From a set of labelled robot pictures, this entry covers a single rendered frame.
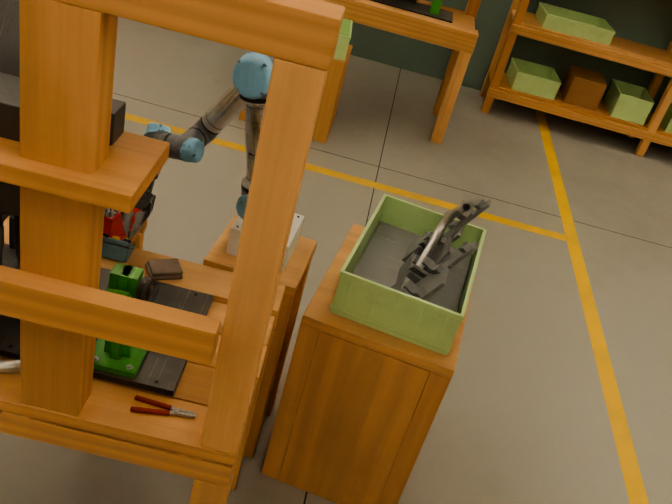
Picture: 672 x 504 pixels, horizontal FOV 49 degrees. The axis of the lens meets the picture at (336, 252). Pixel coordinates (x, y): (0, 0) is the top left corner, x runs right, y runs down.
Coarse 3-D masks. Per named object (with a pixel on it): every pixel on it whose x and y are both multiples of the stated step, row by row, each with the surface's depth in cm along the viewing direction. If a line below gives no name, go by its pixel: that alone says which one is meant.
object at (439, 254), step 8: (472, 208) 252; (464, 216) 250; (472, 216) 249; (456, 224) 257; (464, 224) 251; (448, 232) 259; (456, 232) 253; (448, 240) 254; (440, 248) 256; (448, 248) 248; (432, 256) 259; (440, 256) 251; (408, 264) 259; (400, 272) 262; (408, 272) 252; (416, 280) 253
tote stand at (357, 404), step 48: (336, 288) 258; (336, 336) 242; (384, 336) 242; (288, 384) 257; (336, 384) 252; (384, 384) 246; (432, 384) 240; (288, 432) 269; (336, 432) 262; (384, 432) 256; (288, 480) 281; (336, 480) 274; (384, 480) 267
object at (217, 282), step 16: (144, 256) 229; (160, 256) 231; (144, 272) 223; (192, 272) 228; (208, 272) 230; (224, 272) 232; (192, 288) 222; (208, 288) 224; (224, 288) 225; (272, 336) 228
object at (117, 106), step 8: (112, 104) 146; (120, 104) 147; (112, 112) 143; (120, 112) 146; (112, 120) 143; (120, 120) 147; (112, 128) 144; (120, 128) 149; (112, 136) 145; (112, 144) 146
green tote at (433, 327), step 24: (384, 216) 291; (408, 216) 288; (432, 216) 285; (360, 240) 255; (456, 240) 287; (480, 240) 275; (360, 288) 238; (384, 288) 235; (336, 312) 245; (360, 312) 242; (384, 312) 240; (408, 312) 237; (432, 312) 234; (456, 312) 233; (408, 336) 241; (432, 336) 239
